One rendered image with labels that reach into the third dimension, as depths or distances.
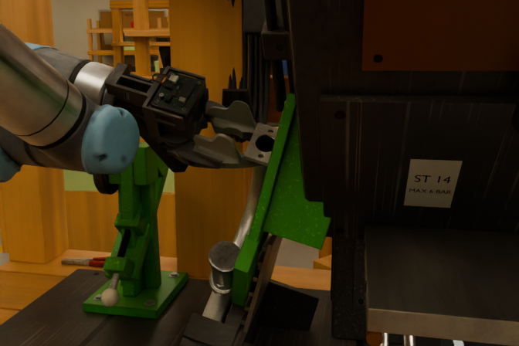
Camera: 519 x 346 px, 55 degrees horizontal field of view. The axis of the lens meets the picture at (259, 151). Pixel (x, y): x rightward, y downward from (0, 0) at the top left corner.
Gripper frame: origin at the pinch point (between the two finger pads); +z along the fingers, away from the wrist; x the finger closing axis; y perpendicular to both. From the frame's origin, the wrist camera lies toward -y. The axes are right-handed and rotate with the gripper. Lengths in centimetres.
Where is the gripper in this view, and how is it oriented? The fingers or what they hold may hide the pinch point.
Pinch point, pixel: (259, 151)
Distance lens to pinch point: 63.9
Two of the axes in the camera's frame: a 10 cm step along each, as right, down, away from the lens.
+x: 3.3, -7.8, 5.3
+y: 0.4, -5.5, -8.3
